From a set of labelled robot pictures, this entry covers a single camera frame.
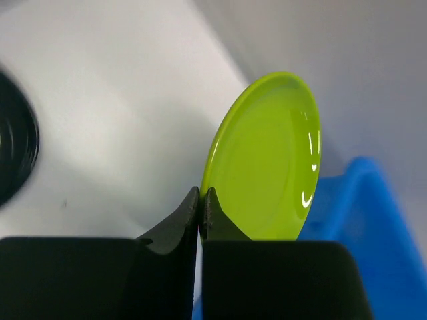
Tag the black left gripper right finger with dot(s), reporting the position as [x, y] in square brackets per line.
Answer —
[247, 279]

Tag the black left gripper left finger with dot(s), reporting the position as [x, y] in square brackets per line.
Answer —
[149, 277]

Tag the green plastic plate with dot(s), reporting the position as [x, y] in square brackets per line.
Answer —
[264, 161]

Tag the blue plastic bin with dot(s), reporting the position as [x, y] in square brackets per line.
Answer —
[358, 211]

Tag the black round plate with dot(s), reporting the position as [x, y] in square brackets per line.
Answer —
[19, 138]

